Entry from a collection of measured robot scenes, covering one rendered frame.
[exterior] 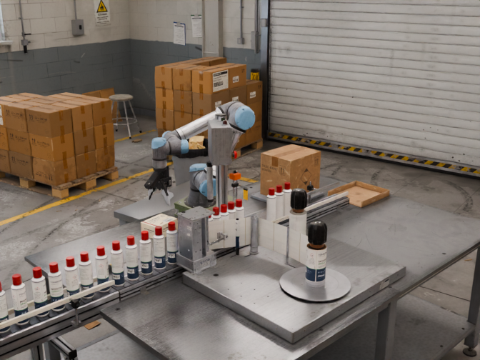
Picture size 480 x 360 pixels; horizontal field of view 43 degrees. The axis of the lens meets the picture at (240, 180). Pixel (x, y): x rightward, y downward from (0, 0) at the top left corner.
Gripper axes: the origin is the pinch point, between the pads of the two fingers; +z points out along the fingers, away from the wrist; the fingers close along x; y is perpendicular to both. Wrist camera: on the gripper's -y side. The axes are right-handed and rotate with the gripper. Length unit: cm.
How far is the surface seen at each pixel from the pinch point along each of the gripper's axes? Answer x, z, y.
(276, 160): -25, -11, 77
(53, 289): -28, 3, -90
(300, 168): -37, -6, 85
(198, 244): -53, -1, -29
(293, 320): -109, 13, -38
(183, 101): 245, 19, 299
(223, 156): -42, -33, 4
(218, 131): -40, -45, 2
